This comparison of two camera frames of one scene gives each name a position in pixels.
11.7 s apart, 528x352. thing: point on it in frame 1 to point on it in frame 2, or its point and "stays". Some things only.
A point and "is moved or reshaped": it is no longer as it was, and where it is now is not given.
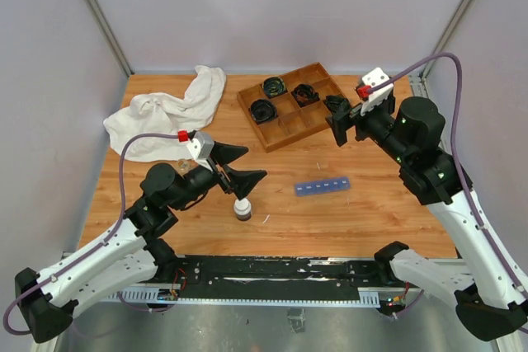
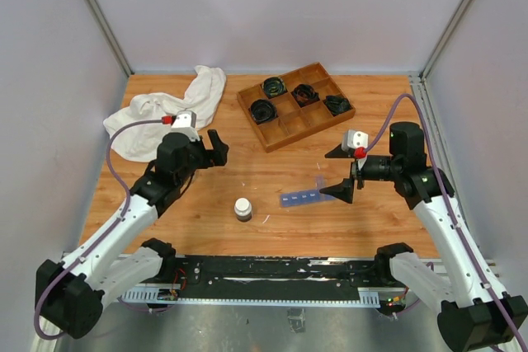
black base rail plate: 280,278 stays
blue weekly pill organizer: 322,186 is moved or reshaped
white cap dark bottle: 242,209 stays
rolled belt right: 337,103 stays
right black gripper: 340,126 to 344,190
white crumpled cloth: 161,113 stays
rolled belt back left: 273,86 stays
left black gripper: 241,181 to 216,157
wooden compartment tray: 289,108 stays
